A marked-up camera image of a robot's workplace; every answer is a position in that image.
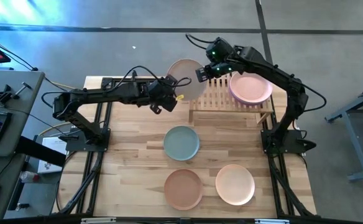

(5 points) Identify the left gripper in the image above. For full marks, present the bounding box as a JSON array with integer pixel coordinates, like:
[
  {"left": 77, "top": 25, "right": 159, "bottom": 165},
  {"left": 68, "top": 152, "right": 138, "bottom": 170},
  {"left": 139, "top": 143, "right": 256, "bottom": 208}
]
[{"left": 149, "top": 75, "right": 178, "bottom": 115}]

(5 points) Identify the pale beige plate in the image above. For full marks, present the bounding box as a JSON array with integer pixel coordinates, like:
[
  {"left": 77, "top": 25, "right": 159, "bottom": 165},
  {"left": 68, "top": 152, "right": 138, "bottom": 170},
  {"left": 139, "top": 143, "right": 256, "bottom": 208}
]
[{"left": 167, "top": 58, "right": 208, "bottom": 101}]

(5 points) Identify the pink plate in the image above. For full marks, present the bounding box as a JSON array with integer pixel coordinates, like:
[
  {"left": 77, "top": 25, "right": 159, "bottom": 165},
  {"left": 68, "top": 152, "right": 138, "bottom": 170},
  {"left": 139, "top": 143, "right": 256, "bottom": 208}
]
[{"left": 229, "top": 72, "right": 273, "bottom": 105}]

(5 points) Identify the purple plate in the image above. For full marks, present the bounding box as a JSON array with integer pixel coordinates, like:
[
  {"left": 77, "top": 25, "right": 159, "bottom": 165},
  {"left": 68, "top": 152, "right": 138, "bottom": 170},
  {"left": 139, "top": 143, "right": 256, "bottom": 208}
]
[{"left": 229, "top": 90, "right": 271, "bottom": 106}]

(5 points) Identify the teal blue plate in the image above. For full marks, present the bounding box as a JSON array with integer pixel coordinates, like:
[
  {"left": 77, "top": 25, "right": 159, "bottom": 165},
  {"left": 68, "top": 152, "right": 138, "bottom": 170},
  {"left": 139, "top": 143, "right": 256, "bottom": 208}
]
[{"left": 163, "top": 125, "right": 201, "bottom": 162}]

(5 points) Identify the peach plate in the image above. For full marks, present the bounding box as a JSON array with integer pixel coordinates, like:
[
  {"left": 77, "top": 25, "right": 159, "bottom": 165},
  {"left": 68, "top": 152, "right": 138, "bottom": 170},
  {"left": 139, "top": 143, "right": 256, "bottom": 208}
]
[{"left": 214, "top": 164, "right": 256, "bottom": 207}]

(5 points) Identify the slatted wooden shelf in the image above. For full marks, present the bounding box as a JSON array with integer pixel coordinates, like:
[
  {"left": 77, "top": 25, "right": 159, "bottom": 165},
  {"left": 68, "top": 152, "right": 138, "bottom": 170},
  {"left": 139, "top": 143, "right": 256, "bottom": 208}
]
[{"left": 188, "top": 65, "right": 275, "bottom": 125}]

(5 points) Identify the brown plate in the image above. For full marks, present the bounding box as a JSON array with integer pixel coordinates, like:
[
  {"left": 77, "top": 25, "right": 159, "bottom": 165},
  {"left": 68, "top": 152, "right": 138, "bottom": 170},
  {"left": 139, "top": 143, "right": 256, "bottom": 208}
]
[{"left": 163, "top": 169, "right": 203, "bottom": 211}]

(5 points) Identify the white paper booklet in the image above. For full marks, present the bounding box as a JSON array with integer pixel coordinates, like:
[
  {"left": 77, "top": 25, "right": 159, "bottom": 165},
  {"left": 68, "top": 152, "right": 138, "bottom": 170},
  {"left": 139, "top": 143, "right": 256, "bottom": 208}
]
[{"left": 37, "top": 136, "right": 67, "bottom": 174}]

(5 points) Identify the black desk beam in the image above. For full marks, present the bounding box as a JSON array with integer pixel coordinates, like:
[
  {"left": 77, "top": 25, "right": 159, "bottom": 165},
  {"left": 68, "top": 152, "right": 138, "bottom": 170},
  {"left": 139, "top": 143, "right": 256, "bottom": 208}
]
[{"left": 13, "top": 135, "right": 68, "bottom": 168}]

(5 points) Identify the grey side desk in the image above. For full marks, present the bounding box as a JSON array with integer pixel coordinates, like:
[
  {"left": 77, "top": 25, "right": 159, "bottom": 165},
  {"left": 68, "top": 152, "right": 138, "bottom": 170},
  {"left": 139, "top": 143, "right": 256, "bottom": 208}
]
[{"left": 0, "top": 68, "right": 45, "bottom": 220}]

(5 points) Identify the clear bottle red cap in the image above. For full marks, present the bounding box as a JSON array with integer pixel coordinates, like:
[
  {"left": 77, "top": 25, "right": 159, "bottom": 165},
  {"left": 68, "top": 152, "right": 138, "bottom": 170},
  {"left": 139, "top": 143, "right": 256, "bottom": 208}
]
[{"left": 19, "top": 170, "right": 41, "bottom": 184}]

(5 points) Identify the black metal clamp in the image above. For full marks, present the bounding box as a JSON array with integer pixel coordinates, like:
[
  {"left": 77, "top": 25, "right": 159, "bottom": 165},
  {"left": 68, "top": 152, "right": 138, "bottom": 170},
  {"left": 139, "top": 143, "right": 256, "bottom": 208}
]
[{"left": 0, "top": 82, "right": 33, "bottom": 106}]

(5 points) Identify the grey metal stand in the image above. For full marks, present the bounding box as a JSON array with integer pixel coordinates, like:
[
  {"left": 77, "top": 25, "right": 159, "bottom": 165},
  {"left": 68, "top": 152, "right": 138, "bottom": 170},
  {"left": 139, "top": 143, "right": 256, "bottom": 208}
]
[{"left": 324, "top": 81, "right": 363, "bottom": 182}]

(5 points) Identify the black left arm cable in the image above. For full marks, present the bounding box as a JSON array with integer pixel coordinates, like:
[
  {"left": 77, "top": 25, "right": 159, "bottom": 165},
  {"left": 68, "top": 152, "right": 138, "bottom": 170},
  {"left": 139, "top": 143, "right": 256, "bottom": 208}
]
[{"left": 111, "top": 65, "right": 192, "bottom": 94}]

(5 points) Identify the black aluminium table frame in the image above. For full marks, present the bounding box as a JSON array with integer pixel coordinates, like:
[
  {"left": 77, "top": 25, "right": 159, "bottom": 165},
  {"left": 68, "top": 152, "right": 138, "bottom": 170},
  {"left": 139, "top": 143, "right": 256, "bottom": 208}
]
[{"left": 49, "top": 76, "right": 319, "bottom": 224}]

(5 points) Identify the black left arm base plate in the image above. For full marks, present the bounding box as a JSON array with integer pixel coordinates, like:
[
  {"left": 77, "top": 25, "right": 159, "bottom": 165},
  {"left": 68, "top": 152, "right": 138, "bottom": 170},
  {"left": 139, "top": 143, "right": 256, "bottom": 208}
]
[{"left": 65, "top": 127, "right": 111, "bottom": 153}]

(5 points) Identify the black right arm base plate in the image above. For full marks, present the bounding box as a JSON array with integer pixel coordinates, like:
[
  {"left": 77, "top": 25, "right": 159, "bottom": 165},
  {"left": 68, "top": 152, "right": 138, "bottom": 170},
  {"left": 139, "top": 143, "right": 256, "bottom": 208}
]
[{"left": 260, "top": 128, "right": 318, "bottom": 156}]

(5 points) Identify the white frame bracket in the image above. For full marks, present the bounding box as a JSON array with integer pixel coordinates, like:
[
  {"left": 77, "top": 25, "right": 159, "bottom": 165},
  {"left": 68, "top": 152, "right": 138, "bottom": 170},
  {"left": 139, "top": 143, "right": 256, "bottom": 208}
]
[
  {"left": 254, "top": 218, "right": 290, "bottom": 224},
  {"left": 80, "top": 217, "right": 117, "bottom": 224}
]

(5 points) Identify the black desk cable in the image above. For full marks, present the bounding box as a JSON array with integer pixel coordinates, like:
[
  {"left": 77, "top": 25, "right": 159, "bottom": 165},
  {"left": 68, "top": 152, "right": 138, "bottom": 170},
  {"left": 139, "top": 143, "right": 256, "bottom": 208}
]
[{"left": 0, "top": 35, "right": 85, "bottom": 97}]

